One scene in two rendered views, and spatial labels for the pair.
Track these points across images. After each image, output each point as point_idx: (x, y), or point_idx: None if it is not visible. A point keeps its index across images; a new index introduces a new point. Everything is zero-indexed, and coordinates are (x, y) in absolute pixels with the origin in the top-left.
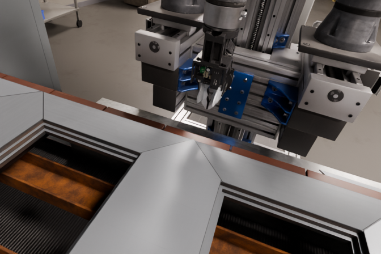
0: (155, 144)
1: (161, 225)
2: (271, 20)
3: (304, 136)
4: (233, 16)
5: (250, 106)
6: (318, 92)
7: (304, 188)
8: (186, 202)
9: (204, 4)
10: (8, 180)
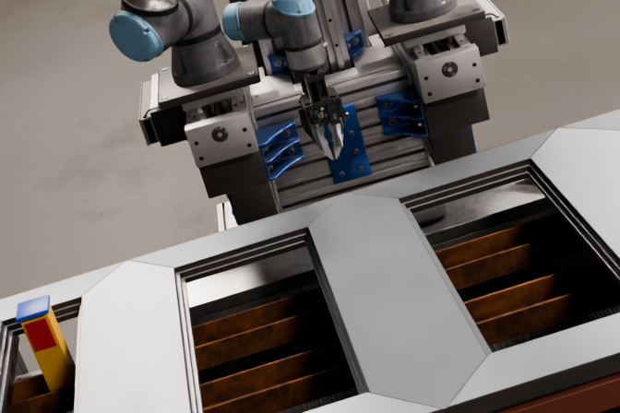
0: (312, 216)
1: (376, 239)
2: (329, 26)
3: (457, 135)
4: (319, 52)
5: (373, 147)
6: (433, 76)
7: (472, 162)
8: (381, 222)
9: (235, 53)
10: None
